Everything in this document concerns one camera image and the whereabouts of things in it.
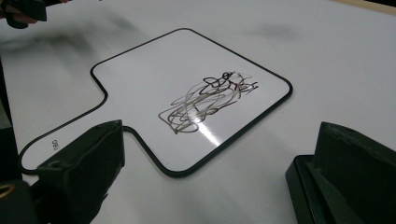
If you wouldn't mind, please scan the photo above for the light wooden table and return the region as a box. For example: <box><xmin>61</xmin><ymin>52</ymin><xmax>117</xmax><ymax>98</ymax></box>
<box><xmin>330</xmin><ymin>0</ymin><xmax>396</xmax><ymax>17</ymax></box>

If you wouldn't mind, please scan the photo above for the white paddle whiteboard black rim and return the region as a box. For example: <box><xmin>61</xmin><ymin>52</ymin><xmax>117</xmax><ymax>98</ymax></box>
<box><xmin>18</xmin><ymin>27</ymin><xmax>293</xmax><ymax>179</ymax></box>

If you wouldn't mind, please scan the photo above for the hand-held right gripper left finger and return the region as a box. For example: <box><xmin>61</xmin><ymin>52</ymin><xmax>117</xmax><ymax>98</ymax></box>
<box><xmin>36</xmin><ymin>119</ymin><xmax>126</xmax><ymax>224</ymax></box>

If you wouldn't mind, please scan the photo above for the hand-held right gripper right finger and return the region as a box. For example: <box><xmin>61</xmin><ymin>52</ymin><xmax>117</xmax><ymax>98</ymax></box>
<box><xmin>312</xmin><ymin>120</ymin><xmax>396</xmax><ymax>224</ymax></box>

